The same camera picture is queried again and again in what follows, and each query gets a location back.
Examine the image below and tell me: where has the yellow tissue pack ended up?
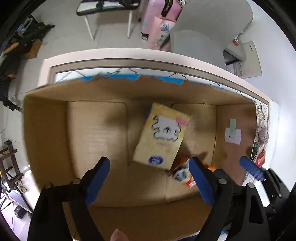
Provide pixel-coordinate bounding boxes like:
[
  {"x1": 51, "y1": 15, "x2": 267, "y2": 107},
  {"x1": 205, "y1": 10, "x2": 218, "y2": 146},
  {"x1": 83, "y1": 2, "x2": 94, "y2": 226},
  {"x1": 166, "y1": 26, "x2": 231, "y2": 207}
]
[{"x1": 133, "y1": 103, "x2": 190, "y2": 170}]

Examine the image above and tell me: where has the purple towel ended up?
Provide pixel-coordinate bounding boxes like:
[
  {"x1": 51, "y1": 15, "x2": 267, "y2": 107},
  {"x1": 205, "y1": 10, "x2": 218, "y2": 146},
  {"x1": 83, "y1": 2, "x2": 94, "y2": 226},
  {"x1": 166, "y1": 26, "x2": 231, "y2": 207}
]
[{"x1": 256, "y1": 103, "x2": 269, "y2": 147}]

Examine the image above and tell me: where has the white chair with clutter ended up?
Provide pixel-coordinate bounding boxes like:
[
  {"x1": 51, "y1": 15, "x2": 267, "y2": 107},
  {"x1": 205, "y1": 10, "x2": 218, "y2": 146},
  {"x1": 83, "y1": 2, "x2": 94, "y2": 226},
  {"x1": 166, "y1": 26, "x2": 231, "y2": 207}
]
[{"x1": 76, "y1": 0, "x2": 141, "y2": 42}]

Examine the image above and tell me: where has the grey chair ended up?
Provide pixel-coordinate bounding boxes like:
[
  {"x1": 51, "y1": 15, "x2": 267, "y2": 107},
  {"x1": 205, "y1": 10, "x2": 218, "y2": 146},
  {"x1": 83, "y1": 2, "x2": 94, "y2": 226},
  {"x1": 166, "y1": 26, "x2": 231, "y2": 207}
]
[
  {"x1": 170, "y1": 0, "x2": 253, "y2": 70},
  {"x1": 223, "y1": 42, "x2": 246, "y2": 65}
]

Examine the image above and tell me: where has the white checked tablecloth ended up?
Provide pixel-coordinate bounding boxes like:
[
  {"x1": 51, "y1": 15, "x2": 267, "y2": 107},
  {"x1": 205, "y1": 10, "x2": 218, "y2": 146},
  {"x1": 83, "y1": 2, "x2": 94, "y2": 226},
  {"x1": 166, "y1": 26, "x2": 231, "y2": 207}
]
[{"x1": 53, "y1": 67, "x2": 271, "y2": 168}]

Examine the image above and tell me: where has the red floral pack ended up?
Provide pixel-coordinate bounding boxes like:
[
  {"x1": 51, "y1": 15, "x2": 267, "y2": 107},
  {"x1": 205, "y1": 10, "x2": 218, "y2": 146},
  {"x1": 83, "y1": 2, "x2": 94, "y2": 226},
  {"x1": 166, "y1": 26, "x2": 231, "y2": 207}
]
[{"x1": 255, "y1": 150, "x2": 266, "y2": 168}]

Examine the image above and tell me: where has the grey chair far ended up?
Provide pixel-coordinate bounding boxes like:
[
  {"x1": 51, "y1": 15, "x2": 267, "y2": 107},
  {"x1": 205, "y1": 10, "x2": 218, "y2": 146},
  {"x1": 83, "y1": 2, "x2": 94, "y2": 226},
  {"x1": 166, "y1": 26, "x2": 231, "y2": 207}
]
[{"x1": 223, "y1": 42, "x2": 246, "y2": 65}]

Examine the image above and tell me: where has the left hand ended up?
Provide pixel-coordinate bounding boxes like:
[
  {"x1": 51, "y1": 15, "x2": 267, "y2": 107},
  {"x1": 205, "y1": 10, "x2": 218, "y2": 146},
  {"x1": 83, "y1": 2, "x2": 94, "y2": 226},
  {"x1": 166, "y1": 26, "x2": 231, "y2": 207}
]
[{"x1": 110, "y1": 228, "x2": 130, "y2": 241}]

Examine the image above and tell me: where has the cardboard box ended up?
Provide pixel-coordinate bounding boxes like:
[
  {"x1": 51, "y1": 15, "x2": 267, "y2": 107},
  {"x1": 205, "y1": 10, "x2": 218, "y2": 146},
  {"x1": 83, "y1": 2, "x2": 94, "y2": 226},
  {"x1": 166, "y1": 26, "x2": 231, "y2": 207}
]
[{"x1": 23, "y1": 76, "x2": 257, "y2": 240}]

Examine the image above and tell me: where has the grey chair near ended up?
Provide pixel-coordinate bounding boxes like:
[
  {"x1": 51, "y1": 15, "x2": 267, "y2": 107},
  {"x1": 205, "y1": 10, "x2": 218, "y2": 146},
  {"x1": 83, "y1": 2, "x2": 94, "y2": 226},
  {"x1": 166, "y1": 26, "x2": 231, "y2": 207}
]
[{"x1": 170, "y1": 0, "x2": 253, "y2": 70}]

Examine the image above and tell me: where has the orange snack bag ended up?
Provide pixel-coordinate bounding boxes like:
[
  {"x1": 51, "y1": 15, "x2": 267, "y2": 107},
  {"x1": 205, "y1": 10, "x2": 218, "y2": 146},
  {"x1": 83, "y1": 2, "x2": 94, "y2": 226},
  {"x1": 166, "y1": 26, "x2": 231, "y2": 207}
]
[{"x1": 169, "y1": 156, "x2": 207, "y2": 188}]

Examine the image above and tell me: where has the pink suitcase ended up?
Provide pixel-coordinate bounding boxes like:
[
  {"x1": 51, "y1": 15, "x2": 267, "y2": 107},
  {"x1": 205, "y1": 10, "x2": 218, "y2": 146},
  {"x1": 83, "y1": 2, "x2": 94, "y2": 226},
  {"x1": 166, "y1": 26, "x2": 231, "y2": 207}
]
[{"x1": 141, "y1": 1, "x2": 182, "y2": 50}]

